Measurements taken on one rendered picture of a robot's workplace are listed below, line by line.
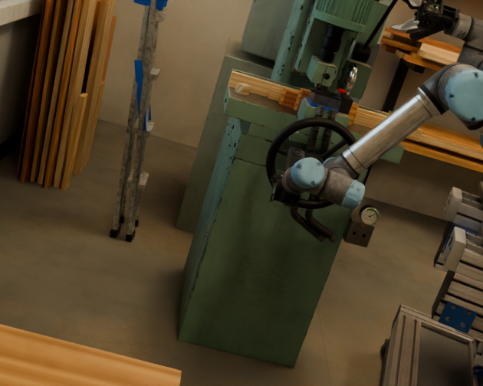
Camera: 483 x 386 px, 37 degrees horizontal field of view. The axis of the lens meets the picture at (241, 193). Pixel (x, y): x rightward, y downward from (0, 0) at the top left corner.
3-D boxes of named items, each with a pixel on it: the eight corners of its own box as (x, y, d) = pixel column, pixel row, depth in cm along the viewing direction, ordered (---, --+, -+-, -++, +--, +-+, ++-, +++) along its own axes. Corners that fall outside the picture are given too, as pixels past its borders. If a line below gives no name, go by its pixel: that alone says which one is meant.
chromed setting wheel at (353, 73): (341, 98, 251) (353, 64, 247) (336, 90, 263) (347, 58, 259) (349, 100, 252) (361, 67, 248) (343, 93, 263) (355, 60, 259)
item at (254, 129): (247, 134, 230) (251, 122, 229) (244, 118, 250) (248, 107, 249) (363, 166, 236) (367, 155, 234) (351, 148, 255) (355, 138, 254)
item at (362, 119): (267, 98, 242) (271, 86, 241) (267, 96, 244) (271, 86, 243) (418, 142, 250) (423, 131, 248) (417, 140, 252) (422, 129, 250)
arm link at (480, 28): (495, 53, 225) (507, 27, 222) (464, 44, 223) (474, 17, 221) (487, 50, 232) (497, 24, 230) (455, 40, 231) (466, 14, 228)
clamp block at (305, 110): (297, 132, 221) (306, 105, 218) (292, 122, 234) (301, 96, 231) (342, 145, 223) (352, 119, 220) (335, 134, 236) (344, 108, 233)
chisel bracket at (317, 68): (309, 86, 238) (317, 61, 235) (303, 78, 251) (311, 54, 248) (330, 92, 238) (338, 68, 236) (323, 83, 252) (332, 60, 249)
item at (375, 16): (354, 40, 255) (369, -1, 250) (349, 37, 263) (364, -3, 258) (376, 47, 256) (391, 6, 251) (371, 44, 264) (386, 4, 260)
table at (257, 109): (223, 122, 219) (228, 103, 217) (221, 99, 248) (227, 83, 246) (406, 173, 227) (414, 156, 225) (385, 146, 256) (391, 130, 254)
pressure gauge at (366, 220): (355, 227, 236) (363, 205, 233) (353, 223, 240) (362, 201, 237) (373, 232, 237) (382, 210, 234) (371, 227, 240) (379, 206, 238)
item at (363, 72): (338, 93, 259) (349, 60, 255) (334, 89, 266) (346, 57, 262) (362, 99, 260) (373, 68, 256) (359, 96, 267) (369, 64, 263)
